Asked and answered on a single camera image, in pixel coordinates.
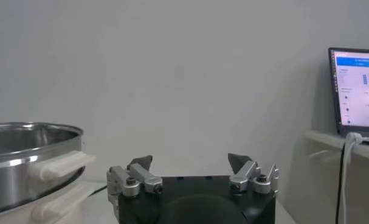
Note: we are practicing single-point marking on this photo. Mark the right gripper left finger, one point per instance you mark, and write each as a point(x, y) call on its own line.
point(135, 178)

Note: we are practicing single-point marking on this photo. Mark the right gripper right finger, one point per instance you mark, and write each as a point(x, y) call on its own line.
point(248, 175)

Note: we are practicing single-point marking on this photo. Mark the stainless steel steamer basket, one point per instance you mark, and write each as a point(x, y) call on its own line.
point(14, 179)

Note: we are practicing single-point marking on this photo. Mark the white electric cooker base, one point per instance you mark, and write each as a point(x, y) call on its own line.
point(59, 207)

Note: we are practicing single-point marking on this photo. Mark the white side table with laptop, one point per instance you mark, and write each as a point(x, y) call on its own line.
point(324, 138)

